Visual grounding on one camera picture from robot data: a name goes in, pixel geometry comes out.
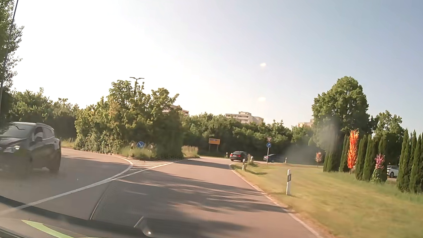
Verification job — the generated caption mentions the yellow road sign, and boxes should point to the yellow road sign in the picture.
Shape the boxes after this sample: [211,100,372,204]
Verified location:
[208,138,221,154]

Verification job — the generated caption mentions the pale apartment building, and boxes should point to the pale apartment building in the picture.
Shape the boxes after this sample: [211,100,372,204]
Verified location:
[224,110,265,126]

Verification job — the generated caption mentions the wood of trees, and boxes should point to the wood of trees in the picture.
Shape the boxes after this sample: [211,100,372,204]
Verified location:
[178,108,316,166]

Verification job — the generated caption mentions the dark car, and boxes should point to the dark car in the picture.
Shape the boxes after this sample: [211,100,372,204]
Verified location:
[229,150,250,163]
[262,153,285,164]

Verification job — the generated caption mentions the road sign with blue disc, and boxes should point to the road sign with blue disc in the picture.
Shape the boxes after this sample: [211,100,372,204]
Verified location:
[263,137,273,165]

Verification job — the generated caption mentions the planted traffic island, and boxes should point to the planted traffic island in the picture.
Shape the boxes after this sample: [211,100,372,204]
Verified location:
[60,130,201,168]

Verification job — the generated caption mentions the grey asphalt road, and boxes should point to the grey asphalt road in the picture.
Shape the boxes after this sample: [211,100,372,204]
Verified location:
[0,130,362,238]

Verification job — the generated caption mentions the clump of trees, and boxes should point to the clump of trees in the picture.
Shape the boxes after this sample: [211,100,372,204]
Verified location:
[72,75,191,163]

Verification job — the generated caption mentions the large broadleaf tree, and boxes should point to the large broadleaf tree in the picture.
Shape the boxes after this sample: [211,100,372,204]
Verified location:
[305,72,378,171]

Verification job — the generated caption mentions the orange flame sculpture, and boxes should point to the orange flame sculpture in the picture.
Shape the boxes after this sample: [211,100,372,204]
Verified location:
[345,128,361,175]

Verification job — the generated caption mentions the road markings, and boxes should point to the road markings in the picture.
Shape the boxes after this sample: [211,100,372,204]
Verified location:
[0,137,362,238]

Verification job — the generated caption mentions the pink flower sculpture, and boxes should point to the pink flower sculpture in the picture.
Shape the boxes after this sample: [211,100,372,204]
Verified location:
[371,153,388,184]

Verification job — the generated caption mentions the grass verge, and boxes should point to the grass verge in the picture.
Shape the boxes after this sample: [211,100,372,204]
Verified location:
[221,156,423,238]

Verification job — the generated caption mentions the white car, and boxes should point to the white car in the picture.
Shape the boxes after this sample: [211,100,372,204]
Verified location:
[386,164,400,179]

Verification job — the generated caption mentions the black car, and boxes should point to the black car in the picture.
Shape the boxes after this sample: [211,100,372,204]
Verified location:
[0,118,66,181]

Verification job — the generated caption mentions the row of cypress trees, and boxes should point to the row of cypress trees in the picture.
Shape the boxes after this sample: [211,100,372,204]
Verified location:
[321,119,423,196]

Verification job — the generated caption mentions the tall lamp post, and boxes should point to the tall lamp post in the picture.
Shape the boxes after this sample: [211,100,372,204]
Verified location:
[0,0,28,132]

